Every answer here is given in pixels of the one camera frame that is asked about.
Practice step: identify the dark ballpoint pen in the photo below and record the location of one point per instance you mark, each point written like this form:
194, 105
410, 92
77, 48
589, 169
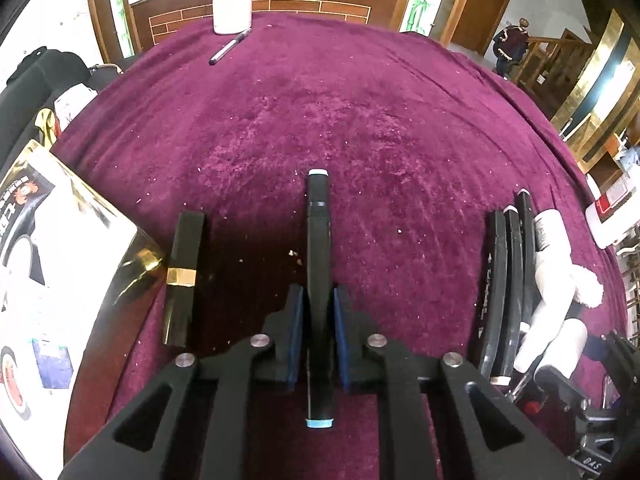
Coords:
227, 49

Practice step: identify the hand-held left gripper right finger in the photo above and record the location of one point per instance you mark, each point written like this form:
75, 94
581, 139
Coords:
341, 340

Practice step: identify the gold framed panel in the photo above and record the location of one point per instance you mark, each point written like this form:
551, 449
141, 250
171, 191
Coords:
600, 95

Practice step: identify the small white plastic bottle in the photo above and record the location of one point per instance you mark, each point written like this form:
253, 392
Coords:
552, 260
550, 330

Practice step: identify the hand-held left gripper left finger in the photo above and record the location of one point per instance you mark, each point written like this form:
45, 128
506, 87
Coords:
296, 340

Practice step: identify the black crab snack packet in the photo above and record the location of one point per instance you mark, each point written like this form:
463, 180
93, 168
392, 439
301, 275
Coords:
20, 195

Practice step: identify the white plastic bag red print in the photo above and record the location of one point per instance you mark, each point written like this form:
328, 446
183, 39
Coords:
75, 102

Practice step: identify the black marker white cap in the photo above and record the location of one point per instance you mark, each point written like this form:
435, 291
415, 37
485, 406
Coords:
514, 260

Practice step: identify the red lipstick clear cap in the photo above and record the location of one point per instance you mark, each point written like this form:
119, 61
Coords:
535, 404

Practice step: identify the white liquor bottle red label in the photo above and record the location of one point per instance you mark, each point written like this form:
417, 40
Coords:
612, 215

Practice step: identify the white teal-print box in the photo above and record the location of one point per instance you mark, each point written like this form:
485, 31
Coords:
52, 365

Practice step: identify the black bag on chair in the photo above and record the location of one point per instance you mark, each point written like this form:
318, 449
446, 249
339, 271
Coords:
30, 80

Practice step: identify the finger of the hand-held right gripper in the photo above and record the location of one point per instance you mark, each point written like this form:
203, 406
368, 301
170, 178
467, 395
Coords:
620, 365
560, 382

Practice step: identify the black lipstick tube gold band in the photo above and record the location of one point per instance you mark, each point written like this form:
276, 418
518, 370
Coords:
182, 260

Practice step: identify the yellow cloth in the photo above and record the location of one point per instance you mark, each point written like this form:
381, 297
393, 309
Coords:
47, 125

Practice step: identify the wooden staircase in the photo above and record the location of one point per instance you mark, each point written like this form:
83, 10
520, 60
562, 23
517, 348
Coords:
555, 70

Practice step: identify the purple velvet tablecloth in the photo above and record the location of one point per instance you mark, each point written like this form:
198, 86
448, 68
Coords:
350, 135

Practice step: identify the wooden cabinet counter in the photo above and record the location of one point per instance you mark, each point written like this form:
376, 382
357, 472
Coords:
300, 2

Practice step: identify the gold gift box white inside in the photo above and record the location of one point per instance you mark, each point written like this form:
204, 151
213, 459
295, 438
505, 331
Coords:
100, 230

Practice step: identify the wooden door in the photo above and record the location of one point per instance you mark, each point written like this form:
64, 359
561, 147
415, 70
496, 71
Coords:
480, 5

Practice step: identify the black marker teal cap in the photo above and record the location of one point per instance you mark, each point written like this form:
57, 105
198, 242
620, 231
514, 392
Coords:
318, 240

